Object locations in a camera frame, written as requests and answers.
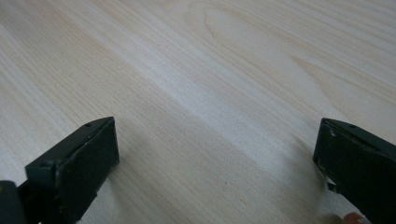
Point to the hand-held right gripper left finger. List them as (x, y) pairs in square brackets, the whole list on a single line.
[(81, 165)]

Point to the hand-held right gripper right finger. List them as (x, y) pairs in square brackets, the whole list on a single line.
[(361, 161)]

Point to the small reddish-brown object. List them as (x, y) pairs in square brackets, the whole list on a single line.
[(353, 218)]

